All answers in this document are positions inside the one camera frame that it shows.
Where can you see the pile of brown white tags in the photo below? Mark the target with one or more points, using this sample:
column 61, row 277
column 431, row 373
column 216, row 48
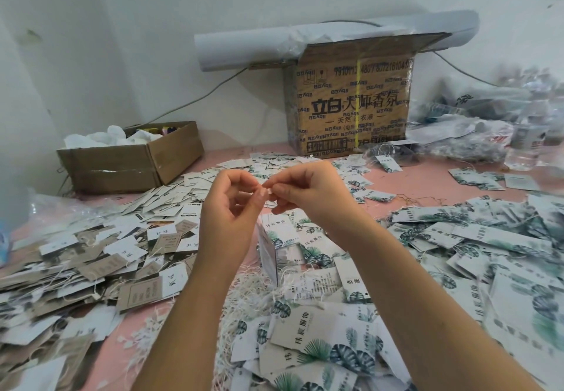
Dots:
column 75, row 281

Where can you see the person's right hand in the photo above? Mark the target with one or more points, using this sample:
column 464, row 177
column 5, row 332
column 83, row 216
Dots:
column 322, row 194

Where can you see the white crumpled material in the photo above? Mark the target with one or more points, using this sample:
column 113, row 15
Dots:
column 110, row 136

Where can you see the large printed cardboard box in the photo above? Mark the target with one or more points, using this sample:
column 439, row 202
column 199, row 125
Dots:
column 351, row 100

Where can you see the pile of green leaf tags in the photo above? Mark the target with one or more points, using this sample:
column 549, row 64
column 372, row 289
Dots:
column 476, row 276

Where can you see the person's left forearm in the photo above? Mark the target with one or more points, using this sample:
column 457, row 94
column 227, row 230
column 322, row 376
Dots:
column 176, row 338

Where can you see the heap of small tags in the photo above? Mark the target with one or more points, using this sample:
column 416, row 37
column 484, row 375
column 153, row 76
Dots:
column 194, row 188

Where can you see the person's right forearm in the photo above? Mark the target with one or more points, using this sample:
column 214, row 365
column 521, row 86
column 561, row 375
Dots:
column 441, row 320

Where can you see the person's left hand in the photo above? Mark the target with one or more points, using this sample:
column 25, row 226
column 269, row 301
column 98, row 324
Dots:
column 231, row 223

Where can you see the heap of clear plastic bags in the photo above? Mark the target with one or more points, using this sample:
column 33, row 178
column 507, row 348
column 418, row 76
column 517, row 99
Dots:
column 493, row 126

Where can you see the white roll in plastic wrap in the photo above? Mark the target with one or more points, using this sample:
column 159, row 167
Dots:
column 248, row 47

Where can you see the small open cardboard box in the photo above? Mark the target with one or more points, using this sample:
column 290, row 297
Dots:
column 128, row 157

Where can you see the single white leaf print tag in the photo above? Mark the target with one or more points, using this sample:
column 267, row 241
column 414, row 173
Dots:
column 267, row 250

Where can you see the blue tissue pack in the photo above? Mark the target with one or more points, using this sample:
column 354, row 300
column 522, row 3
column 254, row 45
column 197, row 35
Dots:
column 3, row 241

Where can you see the clear plastic bag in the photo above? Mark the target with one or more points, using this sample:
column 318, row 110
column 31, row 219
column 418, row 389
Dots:
column 57, row 206

